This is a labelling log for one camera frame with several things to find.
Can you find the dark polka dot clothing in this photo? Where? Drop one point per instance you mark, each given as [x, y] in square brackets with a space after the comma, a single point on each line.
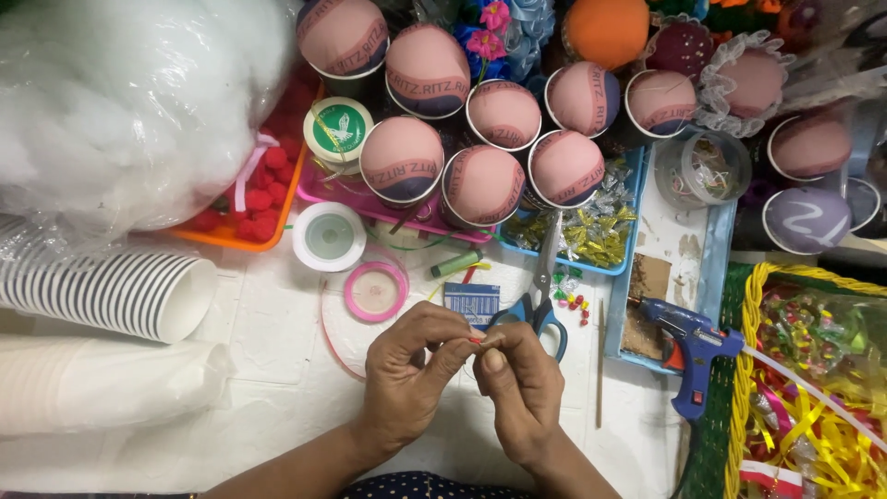
[429, 487]

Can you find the thin red thread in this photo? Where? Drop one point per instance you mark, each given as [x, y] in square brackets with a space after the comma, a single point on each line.
[327, 332]

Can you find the orange pincushion ball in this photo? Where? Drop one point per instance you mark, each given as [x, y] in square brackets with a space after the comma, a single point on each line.
[606, 31]

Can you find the light blue long tray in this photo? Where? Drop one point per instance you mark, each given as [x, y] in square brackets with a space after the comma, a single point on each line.
[669, 249]

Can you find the pink pipe cleaner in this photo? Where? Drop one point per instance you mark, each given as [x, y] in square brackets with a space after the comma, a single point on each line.
[249, 170]

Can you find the pink lace trimmed pincushion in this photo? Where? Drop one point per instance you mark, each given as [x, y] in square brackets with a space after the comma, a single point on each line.
[752, 83]

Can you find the bag of coloured ribbons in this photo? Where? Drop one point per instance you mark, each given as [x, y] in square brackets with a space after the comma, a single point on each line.
[818, 360]

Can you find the wrapped stack of white cups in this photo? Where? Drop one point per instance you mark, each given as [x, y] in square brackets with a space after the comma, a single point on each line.
[104, 385]

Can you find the white glue stick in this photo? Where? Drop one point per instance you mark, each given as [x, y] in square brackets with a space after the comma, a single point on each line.
[811, 395]

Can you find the green label thread spool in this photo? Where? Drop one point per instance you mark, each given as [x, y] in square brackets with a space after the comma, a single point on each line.
[338, 132]

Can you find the white ribbon spool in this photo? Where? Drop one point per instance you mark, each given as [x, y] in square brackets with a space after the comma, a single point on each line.
[329, 237]

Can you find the person's right hand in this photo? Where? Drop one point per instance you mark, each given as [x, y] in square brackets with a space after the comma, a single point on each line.
[526, 395]

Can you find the pink ribbon spool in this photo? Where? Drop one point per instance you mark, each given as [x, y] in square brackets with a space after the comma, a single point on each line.
[375, 292]

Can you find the scatter of small coloured beads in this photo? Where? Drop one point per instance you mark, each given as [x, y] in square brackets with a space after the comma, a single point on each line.
[575, 298]

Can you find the heap of gold silver bows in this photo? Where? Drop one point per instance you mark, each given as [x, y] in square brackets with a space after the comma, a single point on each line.
[599, 232]

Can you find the purple pincushion cup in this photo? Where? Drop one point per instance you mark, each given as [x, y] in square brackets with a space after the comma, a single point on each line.
[807, 220]

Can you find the blue hot glue gun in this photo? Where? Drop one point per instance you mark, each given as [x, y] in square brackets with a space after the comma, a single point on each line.
[693, 360]

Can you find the stack of striped paper cups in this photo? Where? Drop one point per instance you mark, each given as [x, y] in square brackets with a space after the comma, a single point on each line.
[118, 294]

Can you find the green tube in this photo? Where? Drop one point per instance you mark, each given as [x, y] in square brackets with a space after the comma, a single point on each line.
[455, 264]

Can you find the blue plastic tray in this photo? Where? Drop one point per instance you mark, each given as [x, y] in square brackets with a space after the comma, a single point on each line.
[627, 208]

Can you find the plastic bag of white stuffing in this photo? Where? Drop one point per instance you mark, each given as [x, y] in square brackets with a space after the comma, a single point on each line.
[118, 104]

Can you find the pink plastic tray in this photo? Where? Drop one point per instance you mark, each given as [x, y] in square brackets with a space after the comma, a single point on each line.
[346, 197]

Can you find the blue needle packet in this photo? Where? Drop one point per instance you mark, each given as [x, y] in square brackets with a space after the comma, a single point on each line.
[472, 302]

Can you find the thin wooden stick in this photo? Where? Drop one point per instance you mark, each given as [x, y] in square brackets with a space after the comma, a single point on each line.
[600, 367]

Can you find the heap of red pompoms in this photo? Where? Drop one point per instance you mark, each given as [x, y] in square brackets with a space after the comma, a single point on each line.
[267, 187]

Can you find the clear plastic container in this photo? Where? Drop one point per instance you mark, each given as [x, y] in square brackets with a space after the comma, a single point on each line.
[703, 170]

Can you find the yellow green wicker basket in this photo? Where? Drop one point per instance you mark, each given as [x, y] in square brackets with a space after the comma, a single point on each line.
[734, 416]

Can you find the group of pink pincushion cups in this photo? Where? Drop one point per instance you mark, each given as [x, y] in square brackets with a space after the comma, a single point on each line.
[426, 69]

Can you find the bunch of fabric flowers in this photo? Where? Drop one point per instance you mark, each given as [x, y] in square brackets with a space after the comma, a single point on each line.
[495, 34]

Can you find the person's left hand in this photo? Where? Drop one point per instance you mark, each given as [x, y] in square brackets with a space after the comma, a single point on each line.
[398, 378]

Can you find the orange plastic tray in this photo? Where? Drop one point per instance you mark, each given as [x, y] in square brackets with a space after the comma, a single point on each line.
[229, 235]

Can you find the maroon lace trimmed pincushion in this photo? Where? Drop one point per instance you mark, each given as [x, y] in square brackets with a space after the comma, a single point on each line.
[679, 48]

